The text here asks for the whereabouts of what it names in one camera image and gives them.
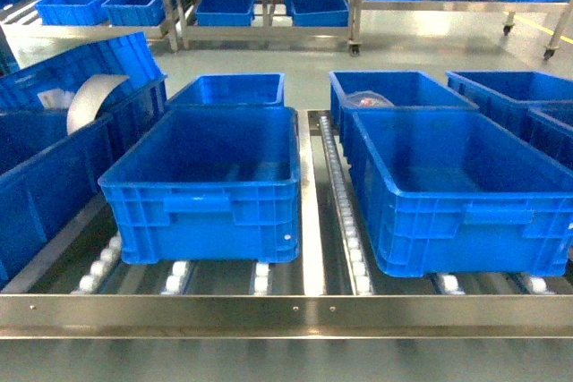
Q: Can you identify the grey tape roll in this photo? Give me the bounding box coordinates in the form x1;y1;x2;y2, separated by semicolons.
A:
66;74;129;135

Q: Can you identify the blue bin rear right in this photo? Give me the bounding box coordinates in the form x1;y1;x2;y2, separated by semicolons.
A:
329;71;478;142

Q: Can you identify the blue bin front right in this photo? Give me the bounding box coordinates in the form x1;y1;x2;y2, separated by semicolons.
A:
346;110;572;277

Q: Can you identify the blue bin far left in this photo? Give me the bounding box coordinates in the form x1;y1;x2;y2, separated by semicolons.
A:
1;111;114;284

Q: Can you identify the blue bin front left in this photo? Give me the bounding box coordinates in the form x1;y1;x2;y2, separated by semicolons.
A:
98;106;301;265

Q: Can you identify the white roller track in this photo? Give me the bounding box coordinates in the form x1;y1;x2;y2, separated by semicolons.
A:
319;114;374;296

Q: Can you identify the blue bin far right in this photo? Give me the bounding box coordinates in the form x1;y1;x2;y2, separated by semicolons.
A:
446;71;572;168

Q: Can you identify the blue bin rear left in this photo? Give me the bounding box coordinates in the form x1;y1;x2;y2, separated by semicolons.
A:
167;72;285;109

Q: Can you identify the stainless steel shelf rack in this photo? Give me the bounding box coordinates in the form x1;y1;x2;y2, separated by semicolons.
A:
1;111;572;339

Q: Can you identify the tilted blue bin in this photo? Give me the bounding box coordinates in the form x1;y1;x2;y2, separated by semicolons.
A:
1;32;167;138

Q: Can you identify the clear plastic bag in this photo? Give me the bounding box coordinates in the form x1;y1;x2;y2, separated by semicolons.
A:
346;90;394;107

